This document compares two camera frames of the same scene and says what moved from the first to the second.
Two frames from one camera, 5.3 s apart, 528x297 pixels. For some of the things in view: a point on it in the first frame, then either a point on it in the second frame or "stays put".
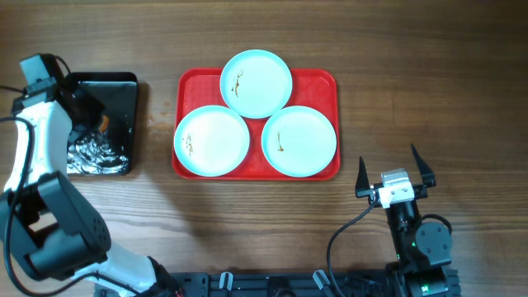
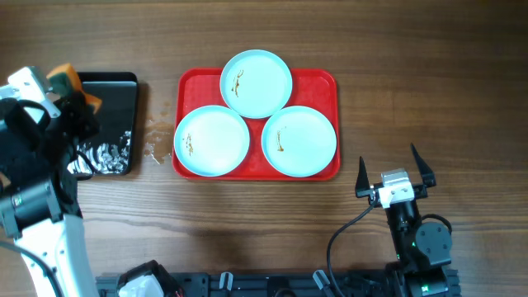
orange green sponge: x=106 y=120 → x=64 y=81
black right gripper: x=420 y=190 stays put
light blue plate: x=211 y=140 stays put
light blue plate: x=299 y=141 stays put
